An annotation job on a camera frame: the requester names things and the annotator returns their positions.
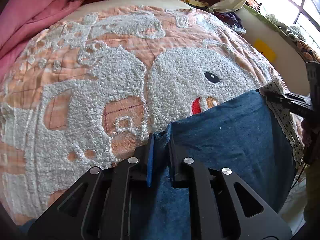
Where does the blue denim pants lace hem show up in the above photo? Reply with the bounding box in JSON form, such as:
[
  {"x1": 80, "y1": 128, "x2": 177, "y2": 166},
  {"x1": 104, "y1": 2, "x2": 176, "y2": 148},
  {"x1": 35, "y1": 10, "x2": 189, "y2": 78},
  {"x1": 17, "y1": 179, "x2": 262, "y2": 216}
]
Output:
[{"x1": 131, "y1": 78, "x2": 304, "y2": 239}]

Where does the peach white tufted bedspread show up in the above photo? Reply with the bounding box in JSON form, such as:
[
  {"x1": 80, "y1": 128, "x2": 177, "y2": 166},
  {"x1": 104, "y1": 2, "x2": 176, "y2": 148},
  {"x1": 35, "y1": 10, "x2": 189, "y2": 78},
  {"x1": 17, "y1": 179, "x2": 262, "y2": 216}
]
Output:
[{"x1": 1, "y1": 0, "x2": 280, "y2": 225}]

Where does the purple garment by bed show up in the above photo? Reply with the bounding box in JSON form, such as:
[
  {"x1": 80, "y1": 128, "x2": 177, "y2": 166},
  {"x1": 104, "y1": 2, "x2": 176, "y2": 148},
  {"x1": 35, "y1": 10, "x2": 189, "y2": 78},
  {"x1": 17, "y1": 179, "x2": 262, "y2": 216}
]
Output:
[{"x1": 214, "y1": 12, "x2": 243, "y2": 28}]

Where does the pink folded quilt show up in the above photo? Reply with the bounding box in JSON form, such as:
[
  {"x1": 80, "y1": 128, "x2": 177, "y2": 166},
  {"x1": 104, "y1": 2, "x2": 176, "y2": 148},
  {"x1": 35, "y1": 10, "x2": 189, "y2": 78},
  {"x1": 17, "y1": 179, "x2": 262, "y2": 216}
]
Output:
[{"x1": 1, "y1": 0, "x2": 84, "y2": 76}]

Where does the window with dark frame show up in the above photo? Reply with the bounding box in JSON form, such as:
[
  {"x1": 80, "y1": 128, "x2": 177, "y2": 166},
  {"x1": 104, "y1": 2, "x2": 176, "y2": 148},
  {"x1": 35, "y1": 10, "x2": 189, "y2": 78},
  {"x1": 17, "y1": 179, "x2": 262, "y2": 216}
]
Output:
[{"x1": 256, "y1": 0, "x2": 319, "y2": 50}]

